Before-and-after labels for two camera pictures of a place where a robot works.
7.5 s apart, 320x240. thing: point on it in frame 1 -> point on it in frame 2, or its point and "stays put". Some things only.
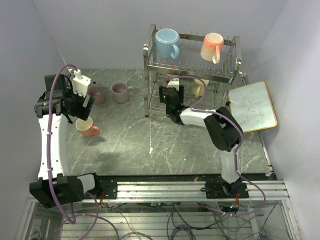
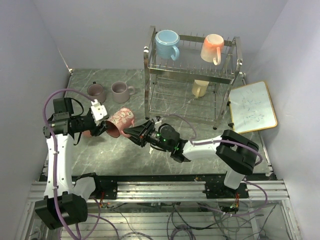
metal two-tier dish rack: (205, 84) stays put
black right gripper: (180, 93) -> (139, 134)
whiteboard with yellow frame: (252, 107) stays put
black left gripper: (81, 112) -> (98, 129)
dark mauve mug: (97, 90) stays put
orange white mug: (212, 46) stays put
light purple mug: (121, 92) stays put
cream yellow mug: (198, 87) stays put
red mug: (171, 72) -> (123, 118)
